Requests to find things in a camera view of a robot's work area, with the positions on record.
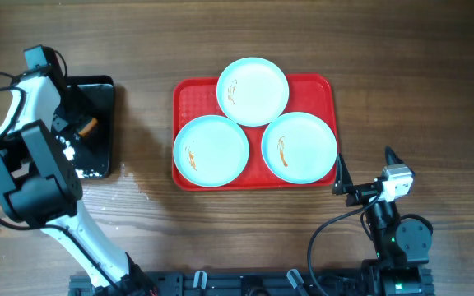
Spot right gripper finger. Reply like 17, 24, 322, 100
385, 146, 402, 165
332, 153, 353, 195

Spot green and orange sponge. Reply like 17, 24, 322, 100
76, 117, 98, 137

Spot red plastic tray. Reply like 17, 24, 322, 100
172, 73, 337, 191

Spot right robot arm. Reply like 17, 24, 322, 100
332, 146, 434, 295

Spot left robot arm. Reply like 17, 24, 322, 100
0, 45, 159, 295

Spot right black cable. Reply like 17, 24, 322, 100
306, 191, 384, 296

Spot black rectangular water tray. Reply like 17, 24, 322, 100
56, 76, 115, 178

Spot light blue plate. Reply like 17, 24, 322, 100
216, 57, 290, 127
261, 112, 338, 184
173, 115, 249, 188

